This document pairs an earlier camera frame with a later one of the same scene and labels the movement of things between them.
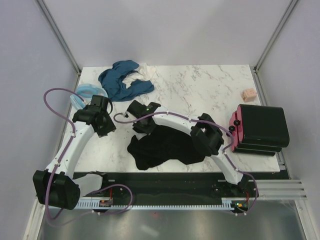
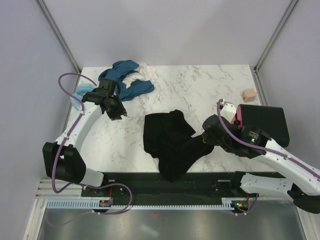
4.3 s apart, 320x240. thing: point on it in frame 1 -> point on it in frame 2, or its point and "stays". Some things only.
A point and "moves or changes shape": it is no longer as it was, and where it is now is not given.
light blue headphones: x=87 y=91 stays
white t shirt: x=145 y=72 stays
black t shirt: x=165 y=143 moves or changes shape
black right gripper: x=148 y=131 -> x=207 y=139
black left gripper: x=110 y=126 -> x=120 y=111
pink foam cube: x=248 y=95 stays
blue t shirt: x=111 y=80 stays
